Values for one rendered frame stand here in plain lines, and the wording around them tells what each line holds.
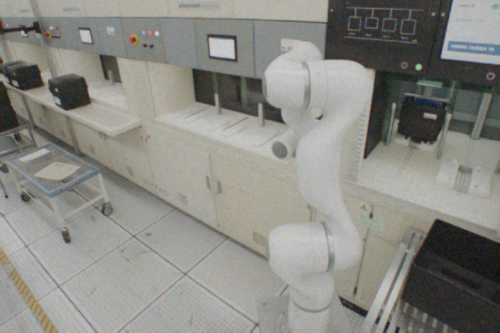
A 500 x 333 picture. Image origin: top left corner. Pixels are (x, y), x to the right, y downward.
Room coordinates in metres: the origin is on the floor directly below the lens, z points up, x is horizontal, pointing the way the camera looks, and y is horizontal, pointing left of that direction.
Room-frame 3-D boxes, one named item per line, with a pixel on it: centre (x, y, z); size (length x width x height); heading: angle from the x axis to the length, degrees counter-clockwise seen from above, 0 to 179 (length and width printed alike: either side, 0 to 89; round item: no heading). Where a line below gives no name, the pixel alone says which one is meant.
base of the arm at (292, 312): (0.55, -0.16, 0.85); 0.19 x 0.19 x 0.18
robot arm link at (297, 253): (0.55, -0.12, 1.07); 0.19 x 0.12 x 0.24; 91
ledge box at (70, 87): (2.71, 1.62, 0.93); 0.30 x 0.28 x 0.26; 48
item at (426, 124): (1.56, -0.99, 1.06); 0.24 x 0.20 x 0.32; 51
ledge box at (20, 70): (3.46, 2.55, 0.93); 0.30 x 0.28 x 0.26; 54
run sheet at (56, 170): (2.08, 1.54, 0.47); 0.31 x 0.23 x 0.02; 72
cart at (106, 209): (2.21, 1.67, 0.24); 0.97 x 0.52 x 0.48; 53
